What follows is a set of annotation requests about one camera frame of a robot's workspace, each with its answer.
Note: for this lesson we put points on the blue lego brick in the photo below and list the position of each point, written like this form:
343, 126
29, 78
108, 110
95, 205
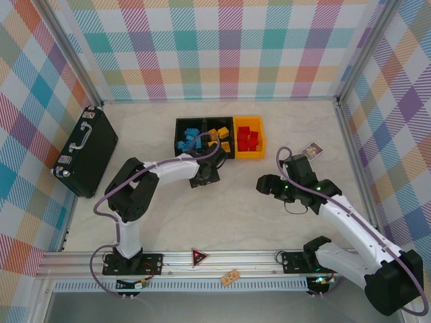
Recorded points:
190, 132
182, 145
199, 144
188, 139

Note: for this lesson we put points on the long red lego brick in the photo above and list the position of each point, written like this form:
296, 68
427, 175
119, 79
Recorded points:
243, 131

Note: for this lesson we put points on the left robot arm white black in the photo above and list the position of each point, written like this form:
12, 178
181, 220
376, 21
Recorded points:
168, 170

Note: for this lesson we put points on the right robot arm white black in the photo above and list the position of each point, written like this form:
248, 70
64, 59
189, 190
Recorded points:
353, 228

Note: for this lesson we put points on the yellow plastic bin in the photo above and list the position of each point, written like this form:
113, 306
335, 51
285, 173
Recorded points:
249, 155

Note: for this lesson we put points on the small picture card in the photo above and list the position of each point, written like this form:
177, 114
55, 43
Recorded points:
314, 149

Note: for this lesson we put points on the red triangle sign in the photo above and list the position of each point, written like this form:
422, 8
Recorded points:
199, 258

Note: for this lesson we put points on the small orange tag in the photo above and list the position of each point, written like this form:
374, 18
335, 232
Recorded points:
229, 278

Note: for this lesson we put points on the black carrying case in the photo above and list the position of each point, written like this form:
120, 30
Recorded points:
91, 151

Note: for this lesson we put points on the grey metal panel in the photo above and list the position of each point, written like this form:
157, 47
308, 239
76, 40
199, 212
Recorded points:
219, 309

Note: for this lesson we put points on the aluminium back rail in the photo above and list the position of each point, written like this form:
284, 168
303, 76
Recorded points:
219, 99

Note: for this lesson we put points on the aluminium side rail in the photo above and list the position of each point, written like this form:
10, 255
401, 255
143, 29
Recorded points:
357, 168
67, 232

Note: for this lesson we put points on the aluminium front rail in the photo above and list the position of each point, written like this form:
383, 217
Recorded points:
235, 260

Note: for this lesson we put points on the black connector bracket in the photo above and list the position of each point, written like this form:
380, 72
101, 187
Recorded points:
320, 284
139, 285

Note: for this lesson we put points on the aluminium frame post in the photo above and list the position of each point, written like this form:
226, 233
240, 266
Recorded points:
73, 50
366, 50

